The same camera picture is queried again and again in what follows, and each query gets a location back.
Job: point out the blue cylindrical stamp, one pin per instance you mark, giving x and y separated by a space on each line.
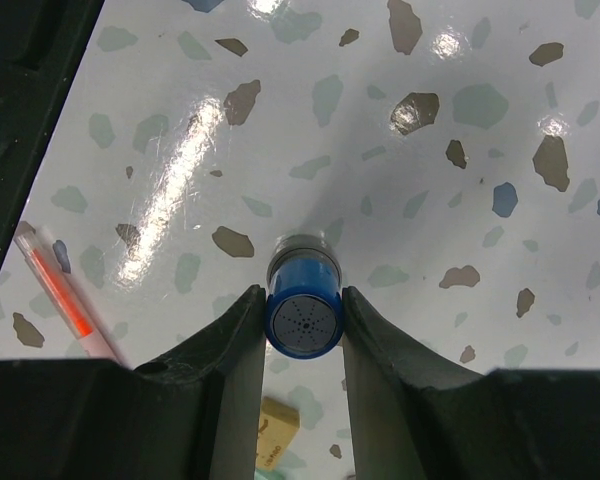
304 314

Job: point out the orange pink pen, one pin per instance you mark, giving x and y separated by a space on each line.
63 296

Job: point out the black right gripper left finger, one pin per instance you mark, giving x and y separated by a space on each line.
191 413

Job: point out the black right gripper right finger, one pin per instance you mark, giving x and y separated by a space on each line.
417 415

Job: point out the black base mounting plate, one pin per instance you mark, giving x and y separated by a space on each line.
42 43

